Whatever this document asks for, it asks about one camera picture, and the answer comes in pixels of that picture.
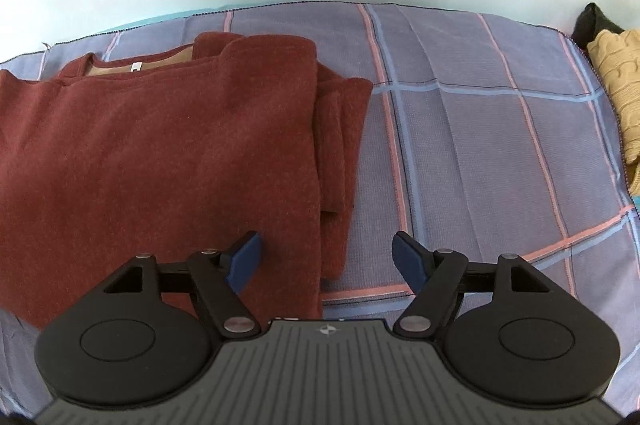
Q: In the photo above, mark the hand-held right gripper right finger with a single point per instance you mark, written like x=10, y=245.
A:
x=410, y=262

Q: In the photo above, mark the maroon knit sweater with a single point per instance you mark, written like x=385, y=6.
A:
x=165, y=155

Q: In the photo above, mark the blue plaid bedsheet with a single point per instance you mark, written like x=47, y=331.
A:
x=480, y=145

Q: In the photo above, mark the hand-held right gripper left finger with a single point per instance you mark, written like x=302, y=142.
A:
x=247, y=262

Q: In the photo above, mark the dark cloth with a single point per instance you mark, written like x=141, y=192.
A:
x=592, y=22

